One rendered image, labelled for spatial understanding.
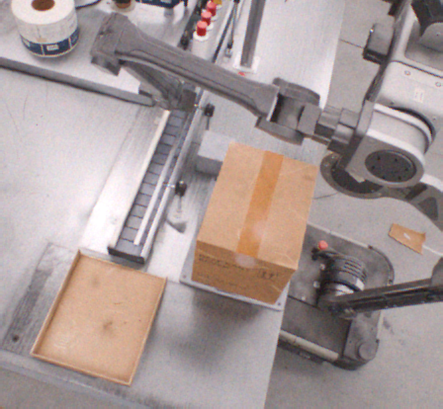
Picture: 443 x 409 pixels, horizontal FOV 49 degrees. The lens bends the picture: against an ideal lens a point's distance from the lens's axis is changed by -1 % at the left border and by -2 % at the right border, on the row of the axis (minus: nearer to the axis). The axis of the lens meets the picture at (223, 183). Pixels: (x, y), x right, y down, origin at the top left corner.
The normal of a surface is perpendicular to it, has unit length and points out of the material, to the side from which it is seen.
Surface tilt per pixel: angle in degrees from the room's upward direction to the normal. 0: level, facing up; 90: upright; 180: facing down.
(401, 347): 0
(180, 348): 0
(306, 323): 0
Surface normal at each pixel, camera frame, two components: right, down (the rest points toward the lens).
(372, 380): 0.11, -0.51
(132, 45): 0.14, 0.06
